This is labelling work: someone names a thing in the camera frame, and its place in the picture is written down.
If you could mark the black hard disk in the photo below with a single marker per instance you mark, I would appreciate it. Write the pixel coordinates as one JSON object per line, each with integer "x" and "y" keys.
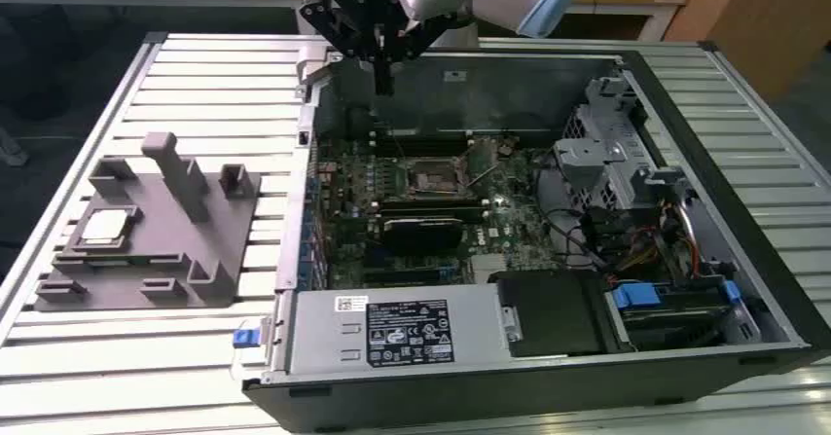
{"x": 669, "y": 328}

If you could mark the black graphics card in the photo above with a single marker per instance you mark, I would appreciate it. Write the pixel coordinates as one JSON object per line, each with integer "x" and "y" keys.
{"x": 422, "y": 235}

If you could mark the grey metal drive cage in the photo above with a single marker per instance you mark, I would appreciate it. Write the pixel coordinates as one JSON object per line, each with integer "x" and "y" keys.
{"x": 598, "y": 153}

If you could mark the grey parts rack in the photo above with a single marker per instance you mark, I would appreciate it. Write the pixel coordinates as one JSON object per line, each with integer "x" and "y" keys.
{"x": 162, "y": 240}

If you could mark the round coin cell battery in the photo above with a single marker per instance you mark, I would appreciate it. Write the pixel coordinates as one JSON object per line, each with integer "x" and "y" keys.
{"x": 505, "y": 150}

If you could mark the silver chipset heat sink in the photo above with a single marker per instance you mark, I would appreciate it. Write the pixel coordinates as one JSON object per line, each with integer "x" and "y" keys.
{"x": 490, "y": 263}

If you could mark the thin locking lever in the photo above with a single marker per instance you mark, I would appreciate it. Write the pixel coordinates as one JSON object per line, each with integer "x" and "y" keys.
{"x": 489, "y": 170}

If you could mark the CPU socket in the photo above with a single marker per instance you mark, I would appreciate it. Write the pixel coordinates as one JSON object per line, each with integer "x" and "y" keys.
{"x": 429, "y": 177}

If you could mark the blue power supply latch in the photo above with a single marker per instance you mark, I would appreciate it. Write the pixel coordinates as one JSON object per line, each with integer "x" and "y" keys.
{"x": 245, "y": 337}

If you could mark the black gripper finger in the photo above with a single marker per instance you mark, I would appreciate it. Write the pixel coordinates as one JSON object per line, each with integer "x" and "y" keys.
{"x": 416, "y": 36}
{"x": 332, "y": 21}

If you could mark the small blue bay clip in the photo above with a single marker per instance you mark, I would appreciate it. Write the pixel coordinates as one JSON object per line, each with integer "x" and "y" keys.
{"x": 732, "y": 293}

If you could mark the silver power supply unit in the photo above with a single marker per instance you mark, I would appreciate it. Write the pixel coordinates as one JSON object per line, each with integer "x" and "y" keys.
{"x": 325, "y": 337}

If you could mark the grey furniture foot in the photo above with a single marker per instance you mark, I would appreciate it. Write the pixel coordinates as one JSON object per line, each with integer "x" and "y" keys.
{"x": 14, "y": 150}

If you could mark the green motherboard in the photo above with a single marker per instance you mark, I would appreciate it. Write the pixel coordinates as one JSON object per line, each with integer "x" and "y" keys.
{"x": 520, "y": 221}

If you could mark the black expansion slot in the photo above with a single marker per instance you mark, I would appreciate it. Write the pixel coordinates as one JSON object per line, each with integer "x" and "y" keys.
{"x": 397, "y": 276}

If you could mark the black PC case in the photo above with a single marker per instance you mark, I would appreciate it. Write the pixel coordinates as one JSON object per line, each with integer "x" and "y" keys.
{"x": 454, "y": 396}

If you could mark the black RAM slot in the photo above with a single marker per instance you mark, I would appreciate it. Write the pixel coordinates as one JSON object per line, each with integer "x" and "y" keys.
{"x": 416, "y": 205}
{"x": 422, "y": 136}
{"x": 422, "y": 147}
{"x": 416, "y": 213}

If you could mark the wooden cabinet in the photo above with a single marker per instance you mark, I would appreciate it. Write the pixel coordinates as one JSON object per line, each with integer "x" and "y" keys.
{"x": 766, "y": 26}

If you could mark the silver CPU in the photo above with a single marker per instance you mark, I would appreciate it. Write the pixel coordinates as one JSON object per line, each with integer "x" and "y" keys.
{"x": 106, "y": 226}

